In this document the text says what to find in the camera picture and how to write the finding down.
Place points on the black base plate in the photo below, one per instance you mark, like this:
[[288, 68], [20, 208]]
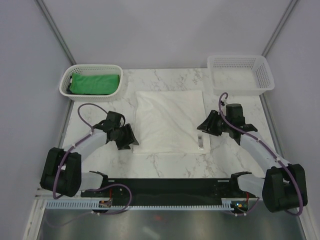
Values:
[[160, 191]]

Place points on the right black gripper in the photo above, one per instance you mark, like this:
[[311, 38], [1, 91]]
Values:
[[208, 125]]

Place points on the dark blue towel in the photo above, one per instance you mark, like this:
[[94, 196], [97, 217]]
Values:
[[68, 89]]

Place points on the left white plastic basket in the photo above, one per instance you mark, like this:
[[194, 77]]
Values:
[[91, 69]]

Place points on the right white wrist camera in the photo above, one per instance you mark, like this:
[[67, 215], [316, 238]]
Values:
[[223, 102]]

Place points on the white plastic basket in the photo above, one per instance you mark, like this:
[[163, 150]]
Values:
[[240, 75], [91, 69]]

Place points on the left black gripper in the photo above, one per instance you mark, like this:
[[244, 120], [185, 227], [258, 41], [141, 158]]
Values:
[[129, 138]]

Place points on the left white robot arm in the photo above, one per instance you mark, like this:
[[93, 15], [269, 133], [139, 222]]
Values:
[[62, 173]]

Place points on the white towel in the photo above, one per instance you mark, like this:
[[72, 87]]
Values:
[[167, 122]]

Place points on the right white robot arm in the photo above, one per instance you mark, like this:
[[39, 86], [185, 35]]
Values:
[[284, 185]]

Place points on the green towel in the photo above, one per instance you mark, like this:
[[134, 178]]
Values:
[[102, 84]]

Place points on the right white plastic basket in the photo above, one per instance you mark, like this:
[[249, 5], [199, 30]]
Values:
[[240, 75]]

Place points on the white slotted cable duct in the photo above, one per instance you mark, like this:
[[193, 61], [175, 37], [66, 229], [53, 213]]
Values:
[[225, 205]]

